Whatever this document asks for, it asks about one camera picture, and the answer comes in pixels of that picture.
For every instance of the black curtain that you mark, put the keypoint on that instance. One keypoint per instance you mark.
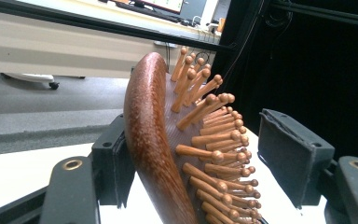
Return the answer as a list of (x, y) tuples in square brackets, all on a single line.
[(317, 68)]

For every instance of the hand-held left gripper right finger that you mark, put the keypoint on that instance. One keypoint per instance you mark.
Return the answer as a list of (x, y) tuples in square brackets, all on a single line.
[(295, 155)]

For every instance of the computer monitor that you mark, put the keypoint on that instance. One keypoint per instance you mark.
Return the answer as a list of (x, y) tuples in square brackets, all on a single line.
[(163, 4)]

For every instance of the black keyboard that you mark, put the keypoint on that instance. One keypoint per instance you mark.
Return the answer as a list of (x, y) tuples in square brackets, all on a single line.
[(149, 11)]

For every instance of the light wooden desk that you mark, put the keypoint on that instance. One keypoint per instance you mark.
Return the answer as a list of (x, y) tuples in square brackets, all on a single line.
[(43, 49)]

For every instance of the chair base with caster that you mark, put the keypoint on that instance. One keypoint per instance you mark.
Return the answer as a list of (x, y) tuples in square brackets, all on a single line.
[(28, 77)]

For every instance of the grey box under desk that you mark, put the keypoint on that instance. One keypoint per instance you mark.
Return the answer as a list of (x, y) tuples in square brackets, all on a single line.
[(166, 44)]

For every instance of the brown wooden hairbrush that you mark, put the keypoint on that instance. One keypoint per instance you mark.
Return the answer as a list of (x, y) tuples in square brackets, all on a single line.
[(146, 140)]

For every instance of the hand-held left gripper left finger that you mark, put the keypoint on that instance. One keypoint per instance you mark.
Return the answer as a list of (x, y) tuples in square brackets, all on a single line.
[(112, 161)]

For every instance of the black frame bar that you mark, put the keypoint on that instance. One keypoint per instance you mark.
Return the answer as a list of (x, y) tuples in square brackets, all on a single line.
[(323, 12)]

